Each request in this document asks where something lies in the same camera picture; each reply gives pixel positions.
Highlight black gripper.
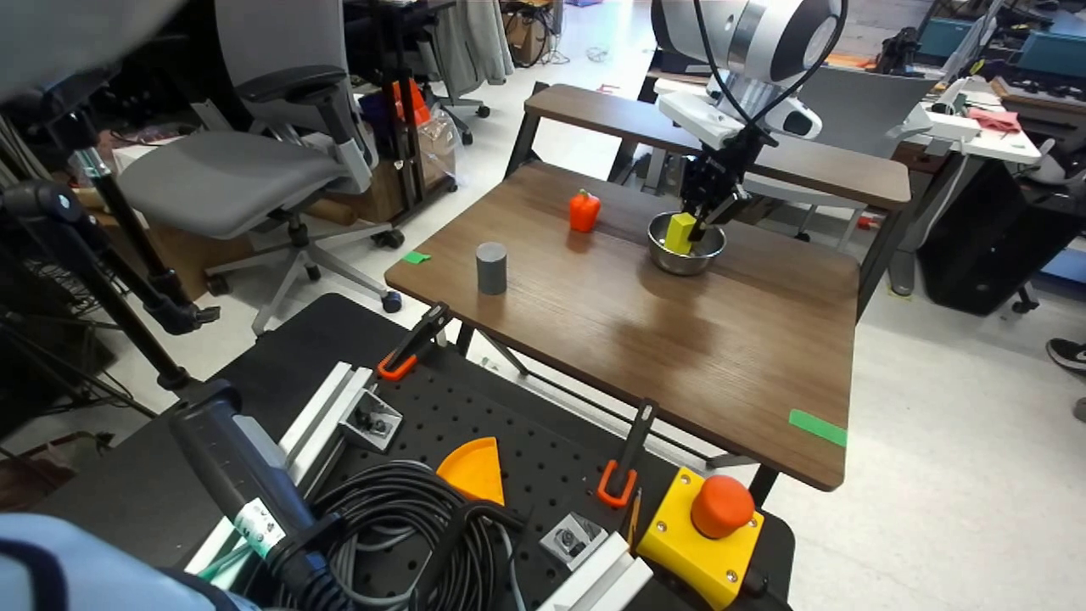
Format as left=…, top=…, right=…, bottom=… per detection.
left=681, top=124, right=775, bottom=226

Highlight yellow cup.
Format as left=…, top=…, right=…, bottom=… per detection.
left=664, top=213, right=697, bottom=254

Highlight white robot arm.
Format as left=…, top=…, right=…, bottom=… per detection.
left=650, top=0, right=848, bottom=226

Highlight metal bowl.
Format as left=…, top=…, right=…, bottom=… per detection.
left=649, top=213, right=726, bottom=273

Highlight orange cup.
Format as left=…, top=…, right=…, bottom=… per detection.
left=565, top=188, right=601, bottom=234

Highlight grey cylinder cup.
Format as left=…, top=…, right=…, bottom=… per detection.
left=474, top=239, right=504, bottom=296

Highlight green tape strip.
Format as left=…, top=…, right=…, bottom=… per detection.
left=786, top=408, right=848, bottom=449

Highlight green tape marker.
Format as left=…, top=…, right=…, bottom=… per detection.
left=401, top=250, right=431, bottom=268

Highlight orange black clamp left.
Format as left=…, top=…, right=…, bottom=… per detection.
left=595, top=402, right=656, bottom=508

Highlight orange black clamp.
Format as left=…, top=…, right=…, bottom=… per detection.
left=595, top=402, right=656, bottom=508
left=375, top=305, right=447, bottom=382

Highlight black perforated breadboard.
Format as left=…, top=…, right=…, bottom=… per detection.
left=29, top=290, right=797, bottom=611

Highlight yellow emergency stop box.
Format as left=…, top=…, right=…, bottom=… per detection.
left=637, top=467, right=765, bottom=611

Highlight orange black clamp right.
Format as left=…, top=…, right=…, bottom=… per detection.
left=375, top=305, right=447, bottom=382

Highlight orange triangular wedge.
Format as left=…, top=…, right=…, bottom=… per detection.
left=438, top=434, right=504, bottom=505

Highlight grey office chair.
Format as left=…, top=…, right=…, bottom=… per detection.
left=120, top=0, right=401, bottom=333

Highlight aluminium corner bracket rail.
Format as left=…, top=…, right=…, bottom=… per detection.
left=539, top=511, right=656, bottom=611

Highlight black cable coil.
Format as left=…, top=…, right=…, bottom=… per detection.
left=242, top=456, right=528, bottom=611

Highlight aluminium extrusion rail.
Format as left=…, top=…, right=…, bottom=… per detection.
left=173, top=362, right=401, bottom=558

